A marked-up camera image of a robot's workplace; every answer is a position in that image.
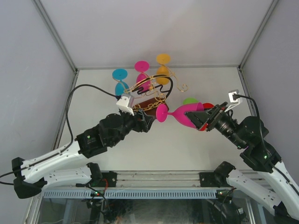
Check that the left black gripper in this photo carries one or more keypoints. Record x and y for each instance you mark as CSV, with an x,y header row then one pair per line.
x,y
145,122

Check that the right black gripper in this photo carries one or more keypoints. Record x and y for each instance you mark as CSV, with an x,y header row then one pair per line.
x,y
199,118

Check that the pink plastic wine glass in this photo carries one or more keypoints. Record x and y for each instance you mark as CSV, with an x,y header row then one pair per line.
x,y
142,67
179,113

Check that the gold wire wine glass rack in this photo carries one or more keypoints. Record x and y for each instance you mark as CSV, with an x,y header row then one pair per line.
x,y
159,92

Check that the blue plastic wine glass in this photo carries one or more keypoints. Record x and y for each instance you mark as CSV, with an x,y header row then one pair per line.
x,y
119,75

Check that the orange plastic wine glass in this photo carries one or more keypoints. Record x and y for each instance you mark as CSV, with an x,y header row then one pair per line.
x,y
163,60

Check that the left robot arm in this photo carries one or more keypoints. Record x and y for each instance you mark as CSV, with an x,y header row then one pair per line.
x,y
34,175

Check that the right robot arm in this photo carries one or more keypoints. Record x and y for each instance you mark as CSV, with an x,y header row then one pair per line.
x,y
282,201

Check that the red plastic wine glass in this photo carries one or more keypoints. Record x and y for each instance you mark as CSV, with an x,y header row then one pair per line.
x,y
206,106

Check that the green plastic wine glass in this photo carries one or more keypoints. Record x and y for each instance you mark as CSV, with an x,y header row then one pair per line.
x,y
189,101

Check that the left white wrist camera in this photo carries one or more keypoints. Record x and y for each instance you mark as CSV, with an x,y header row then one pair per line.
x,y
125,104

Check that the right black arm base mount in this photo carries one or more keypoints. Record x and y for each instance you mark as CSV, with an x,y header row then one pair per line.
x,y
207,179

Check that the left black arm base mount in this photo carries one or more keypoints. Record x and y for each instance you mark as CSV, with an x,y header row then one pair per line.
x,y
110,178

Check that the grey slotted cable duct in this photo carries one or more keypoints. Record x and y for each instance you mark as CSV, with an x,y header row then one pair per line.
x,y
132,194

